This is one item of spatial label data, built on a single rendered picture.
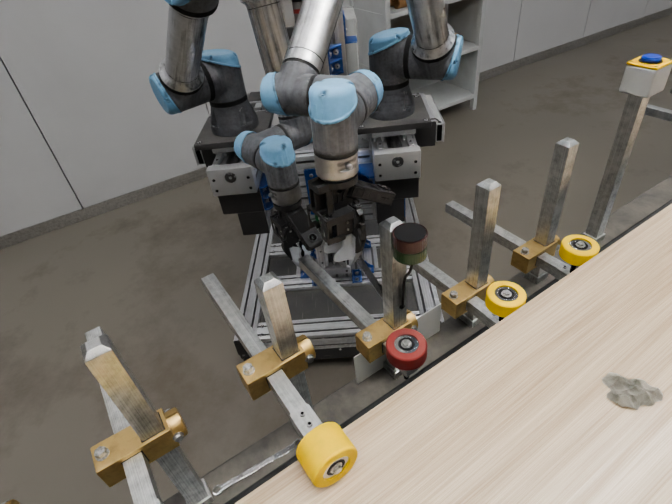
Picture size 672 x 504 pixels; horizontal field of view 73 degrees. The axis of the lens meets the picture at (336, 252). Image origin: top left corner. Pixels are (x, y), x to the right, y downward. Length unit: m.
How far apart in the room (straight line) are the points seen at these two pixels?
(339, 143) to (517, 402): 0.53
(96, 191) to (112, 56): 0.88
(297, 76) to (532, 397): 0.69
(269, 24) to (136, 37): 2.15
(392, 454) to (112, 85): 2.85
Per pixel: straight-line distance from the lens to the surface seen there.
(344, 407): 1.07
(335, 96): 0.71
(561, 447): 0.84
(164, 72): 1.35
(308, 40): 0.92
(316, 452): 0.72
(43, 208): 3.50
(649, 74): 1.30
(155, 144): 3.39
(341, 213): 0.81
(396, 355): 0.89
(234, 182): 1.40
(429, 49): 1.31
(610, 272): 1.14
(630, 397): 0.92
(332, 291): 1.08
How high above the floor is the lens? 1.61
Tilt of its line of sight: 39 degrees down
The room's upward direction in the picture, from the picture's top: 8 degrees counter-clockwise
